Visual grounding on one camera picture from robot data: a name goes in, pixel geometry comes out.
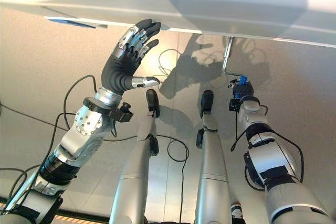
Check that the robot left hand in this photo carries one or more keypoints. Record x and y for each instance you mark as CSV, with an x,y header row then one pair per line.
x,y
118,73

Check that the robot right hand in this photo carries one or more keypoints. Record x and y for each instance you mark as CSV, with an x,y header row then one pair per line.
x,y
245,90

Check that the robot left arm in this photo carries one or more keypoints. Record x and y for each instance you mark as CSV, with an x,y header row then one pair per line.
x,y
84,129

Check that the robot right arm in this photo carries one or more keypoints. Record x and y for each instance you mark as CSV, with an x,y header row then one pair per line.
x,y
273,155

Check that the robot right foot dark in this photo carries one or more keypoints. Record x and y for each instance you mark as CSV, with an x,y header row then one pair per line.
x,y
207,102

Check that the robot foot dark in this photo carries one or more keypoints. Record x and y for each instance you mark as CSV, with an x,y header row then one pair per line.
x,y
152,100
207,102

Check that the robot left foot dark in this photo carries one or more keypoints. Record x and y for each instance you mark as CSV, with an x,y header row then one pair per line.
x,y
152,100

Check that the blue label sticker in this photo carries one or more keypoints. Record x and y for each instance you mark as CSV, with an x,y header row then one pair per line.
x,y
68,22

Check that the robot right leg silver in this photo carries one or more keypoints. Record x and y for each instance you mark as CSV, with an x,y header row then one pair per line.
x,y
211,166

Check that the robot leg silver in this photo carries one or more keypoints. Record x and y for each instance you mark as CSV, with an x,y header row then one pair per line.
x,y
136,171
211,166

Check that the robot left leg silver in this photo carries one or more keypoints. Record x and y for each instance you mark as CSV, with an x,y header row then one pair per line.
x,y
136,171

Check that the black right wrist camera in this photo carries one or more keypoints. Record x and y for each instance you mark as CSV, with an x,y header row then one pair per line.
x,y
233,104

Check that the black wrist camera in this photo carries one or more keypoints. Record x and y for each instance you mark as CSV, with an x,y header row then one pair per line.
x,y
123,113
233,104

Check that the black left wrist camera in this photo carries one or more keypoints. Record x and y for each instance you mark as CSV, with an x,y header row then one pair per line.
x,y
123,113

